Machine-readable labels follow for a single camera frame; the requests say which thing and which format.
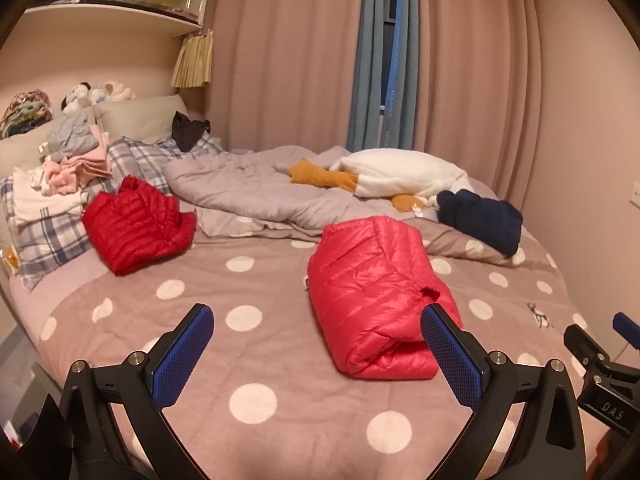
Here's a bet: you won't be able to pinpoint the pink-red down jacket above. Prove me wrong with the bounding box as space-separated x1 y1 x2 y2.
307 217 462 380

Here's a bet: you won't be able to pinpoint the black small garment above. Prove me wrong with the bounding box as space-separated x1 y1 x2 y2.
171 112 210 153

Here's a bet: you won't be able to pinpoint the polka dot bed cover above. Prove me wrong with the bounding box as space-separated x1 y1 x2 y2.
3 218 587 479

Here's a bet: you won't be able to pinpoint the dark red folded down jacket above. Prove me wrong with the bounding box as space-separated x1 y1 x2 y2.
81 176 198 276

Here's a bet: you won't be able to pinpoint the navy blue folded garment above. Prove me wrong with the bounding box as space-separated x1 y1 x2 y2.
437 190 523 257

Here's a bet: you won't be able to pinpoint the plush toys on headboard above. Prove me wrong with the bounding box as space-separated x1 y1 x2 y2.
61 80 136 115

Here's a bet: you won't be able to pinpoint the white goose plush toy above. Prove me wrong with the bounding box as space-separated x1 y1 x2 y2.
284 148 473 212

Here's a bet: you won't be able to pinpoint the colourful fabric bundle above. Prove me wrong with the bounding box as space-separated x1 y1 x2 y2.
1 89 53 139

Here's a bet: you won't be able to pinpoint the plaid pillow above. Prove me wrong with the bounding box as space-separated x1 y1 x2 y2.
1 133 224 292

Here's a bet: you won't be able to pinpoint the pink curtain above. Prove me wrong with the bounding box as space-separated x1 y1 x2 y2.
204 0 541 205

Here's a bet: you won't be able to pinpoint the blue-grey inner curtain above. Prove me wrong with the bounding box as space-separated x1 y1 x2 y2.
347 0 420 152

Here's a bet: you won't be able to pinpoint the beige pillow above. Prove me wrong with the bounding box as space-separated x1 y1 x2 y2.
0 94 188 178

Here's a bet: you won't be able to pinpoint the grey crumpled duvet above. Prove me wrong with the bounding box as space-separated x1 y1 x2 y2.
162 145 501 241

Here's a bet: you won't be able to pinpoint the pile of pastel clothes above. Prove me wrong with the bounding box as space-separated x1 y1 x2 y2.
11 113 112 226

